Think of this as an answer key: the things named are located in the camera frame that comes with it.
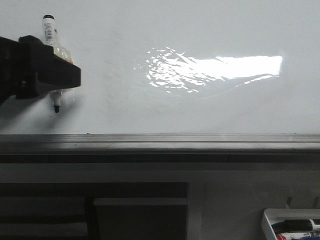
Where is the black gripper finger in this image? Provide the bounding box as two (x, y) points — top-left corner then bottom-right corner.
(18, 35), (81, 99)

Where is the grey aluminium whiteboard frame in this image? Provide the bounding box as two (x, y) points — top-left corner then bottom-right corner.
(0, 133), (320, 164)

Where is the dark cabinet with white edge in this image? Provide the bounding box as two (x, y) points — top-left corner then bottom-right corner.
(93, 197), (188, 240)

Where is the white black-tipped whiteboard marker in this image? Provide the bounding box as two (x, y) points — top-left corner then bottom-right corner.
(42, 14), (73, 113)

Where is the black marker in tray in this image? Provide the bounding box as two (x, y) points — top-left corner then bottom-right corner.
(271, 219), (320, 234)

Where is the white marker tray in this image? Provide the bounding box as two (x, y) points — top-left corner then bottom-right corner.
(261, 208), (320, 240)

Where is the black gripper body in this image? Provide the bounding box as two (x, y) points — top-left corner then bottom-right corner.
(0, 36), (25, 104)

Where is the white whiteboard surface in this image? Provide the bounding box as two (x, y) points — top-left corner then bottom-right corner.
(0, 0), (320, 135)

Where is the red-capped marker in tray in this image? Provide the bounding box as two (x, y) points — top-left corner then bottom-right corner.
(275, 231), (320, 240)

